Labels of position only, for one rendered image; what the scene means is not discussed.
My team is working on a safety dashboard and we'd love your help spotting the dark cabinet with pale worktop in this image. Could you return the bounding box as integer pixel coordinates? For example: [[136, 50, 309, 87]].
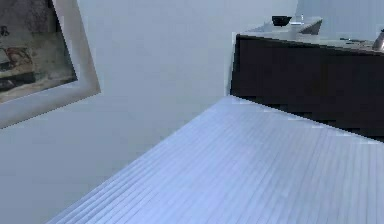
[[228, 16, 384, 144]]

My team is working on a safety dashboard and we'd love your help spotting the dark flat utensil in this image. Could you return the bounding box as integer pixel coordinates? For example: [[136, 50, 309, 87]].
[[339, 37, 366, 45]]

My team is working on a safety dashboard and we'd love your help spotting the black bowl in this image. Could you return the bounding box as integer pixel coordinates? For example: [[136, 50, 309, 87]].
[[271, 15, 293, 28]]

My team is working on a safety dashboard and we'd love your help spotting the clear glass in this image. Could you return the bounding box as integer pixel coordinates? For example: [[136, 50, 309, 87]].
[[290, 13, 306, 26]]

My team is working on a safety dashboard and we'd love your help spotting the silver kettle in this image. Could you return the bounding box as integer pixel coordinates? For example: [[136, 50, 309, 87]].
[[371, 28, 384, 52]]

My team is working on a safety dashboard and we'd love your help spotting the white framed wall picture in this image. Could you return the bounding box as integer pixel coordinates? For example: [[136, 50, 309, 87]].
[[0, 0, 102, 130]]

